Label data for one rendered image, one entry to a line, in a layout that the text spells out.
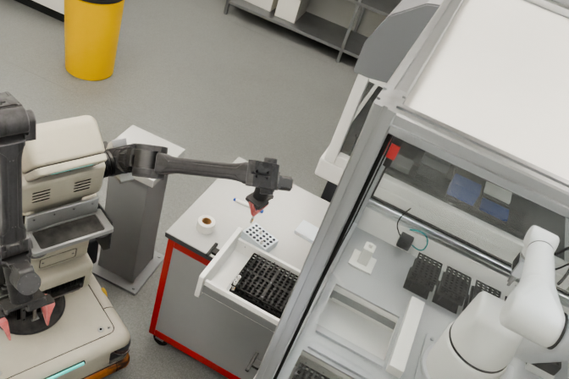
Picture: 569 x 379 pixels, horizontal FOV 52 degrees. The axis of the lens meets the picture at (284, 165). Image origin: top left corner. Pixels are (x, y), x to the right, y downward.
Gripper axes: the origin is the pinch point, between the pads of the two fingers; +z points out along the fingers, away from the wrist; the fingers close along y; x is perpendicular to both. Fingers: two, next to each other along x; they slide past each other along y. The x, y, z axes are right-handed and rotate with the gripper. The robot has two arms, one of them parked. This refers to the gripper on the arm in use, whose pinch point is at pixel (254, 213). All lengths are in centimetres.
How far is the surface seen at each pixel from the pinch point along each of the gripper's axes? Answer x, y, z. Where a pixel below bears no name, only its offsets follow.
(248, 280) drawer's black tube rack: -21.0, -28.3, -0.6
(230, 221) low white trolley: 9.3, 0.7, 12.2
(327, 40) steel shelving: 147, 313, 64
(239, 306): -25.1, -36.8, 2.7
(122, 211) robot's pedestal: 60, -8, 43
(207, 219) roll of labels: 14.1, -9.5, 9.3
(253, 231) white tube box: -2.2, 0.5, 8.4
